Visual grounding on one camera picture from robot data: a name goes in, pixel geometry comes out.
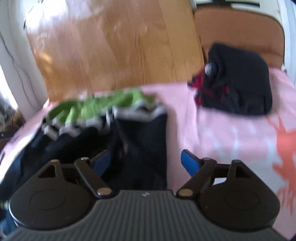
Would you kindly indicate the black red patterned folded garment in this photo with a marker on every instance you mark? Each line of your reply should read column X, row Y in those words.
column 233, row 80

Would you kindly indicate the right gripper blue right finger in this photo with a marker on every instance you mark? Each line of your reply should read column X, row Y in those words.
column 190, row 162

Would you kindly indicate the green navy white knit sweater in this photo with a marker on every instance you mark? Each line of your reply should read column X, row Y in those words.
column 50, row 184

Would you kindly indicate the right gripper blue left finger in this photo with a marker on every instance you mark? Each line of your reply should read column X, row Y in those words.
column 101, row 162

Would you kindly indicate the pink printed bed sheet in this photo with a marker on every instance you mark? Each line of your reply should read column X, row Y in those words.
column 245, row 189

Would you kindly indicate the brown perforated cushion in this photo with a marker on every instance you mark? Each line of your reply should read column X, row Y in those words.
column 246, row 30

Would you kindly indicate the wood grain headboard panel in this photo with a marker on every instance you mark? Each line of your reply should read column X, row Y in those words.
column 90, row 46

